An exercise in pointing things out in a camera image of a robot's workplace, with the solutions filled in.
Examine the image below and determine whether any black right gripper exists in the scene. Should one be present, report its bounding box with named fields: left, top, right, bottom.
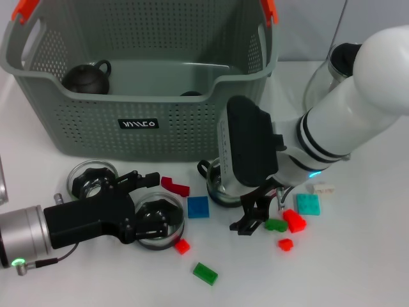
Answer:
left=229, top=180, right=282, bottom=237

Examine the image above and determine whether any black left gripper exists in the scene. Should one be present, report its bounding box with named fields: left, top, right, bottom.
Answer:
left=43, top=171, right=181, bottom=250

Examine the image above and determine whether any green rectangular brick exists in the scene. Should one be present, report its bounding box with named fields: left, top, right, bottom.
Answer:
left=192, top=262, right=220, bottom=285

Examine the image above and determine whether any grey perforated plastic storage bin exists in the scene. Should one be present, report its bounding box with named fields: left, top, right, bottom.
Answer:
left=0, top=0, right=279, bottom=162

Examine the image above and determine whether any green car-shaped brick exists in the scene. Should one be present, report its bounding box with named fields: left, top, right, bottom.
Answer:
left=264, top=217, right=288, bottom=233

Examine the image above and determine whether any dark red angled brick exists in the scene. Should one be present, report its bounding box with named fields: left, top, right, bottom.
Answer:
left=160, top=176, right=191, bottom=198

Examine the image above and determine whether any large red brick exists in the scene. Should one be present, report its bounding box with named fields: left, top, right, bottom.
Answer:
left=282, top=209, right=307, bottom=233

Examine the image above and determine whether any small red sloped brick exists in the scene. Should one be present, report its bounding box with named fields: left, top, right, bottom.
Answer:
left=277, top=238, right=294, bottom=253

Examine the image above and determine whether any blue square brick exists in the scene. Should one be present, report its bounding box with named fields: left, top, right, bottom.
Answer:
left=187, top=196, right=210, bottom=219

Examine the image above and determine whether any teal square brick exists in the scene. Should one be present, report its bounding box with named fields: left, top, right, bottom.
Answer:
left=295, top=193, right=321, bottom=217

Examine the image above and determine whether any small red square brick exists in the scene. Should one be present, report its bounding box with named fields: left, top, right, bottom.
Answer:
left=174, top=238, right=191, bottom=256

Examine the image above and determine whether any black clay teapot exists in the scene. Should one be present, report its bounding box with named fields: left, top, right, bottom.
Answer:
left=61, top=59, right=112, bottom=95

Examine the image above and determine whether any glass teapot with black lid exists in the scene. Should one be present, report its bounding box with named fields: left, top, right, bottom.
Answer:
left=303, top=43, right=362, bottom=113

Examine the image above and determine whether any orange bin handle clip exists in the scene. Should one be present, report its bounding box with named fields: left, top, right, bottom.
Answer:
left=260, top=0, right=278, bottom=28
left=11, top=0, right=41, bottom=25

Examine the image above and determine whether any right arm cable with plug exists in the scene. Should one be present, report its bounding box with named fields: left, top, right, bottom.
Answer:
left=276, top=187, right=288, bottom=210

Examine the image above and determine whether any arm cable with plug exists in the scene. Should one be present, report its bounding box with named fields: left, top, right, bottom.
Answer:
left=11, top=248, right=81, bottom=276
left=276, top=187, right=288, bottom=210

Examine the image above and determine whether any left arm cable with plug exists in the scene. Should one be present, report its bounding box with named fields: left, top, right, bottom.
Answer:
left=11, top=248, right=81, bottom=276

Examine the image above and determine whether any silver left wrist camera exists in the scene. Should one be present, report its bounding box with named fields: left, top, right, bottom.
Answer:
left=0, top=156, right=9, bottom=205

